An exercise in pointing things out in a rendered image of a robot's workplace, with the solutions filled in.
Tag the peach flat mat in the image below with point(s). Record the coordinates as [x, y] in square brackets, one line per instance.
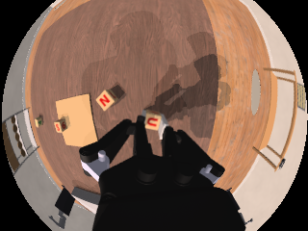
[79, 121]

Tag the tan letter block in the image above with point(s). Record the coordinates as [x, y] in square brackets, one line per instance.
[106, 99]
[60, 125]
[38, 121]
[153, 119]

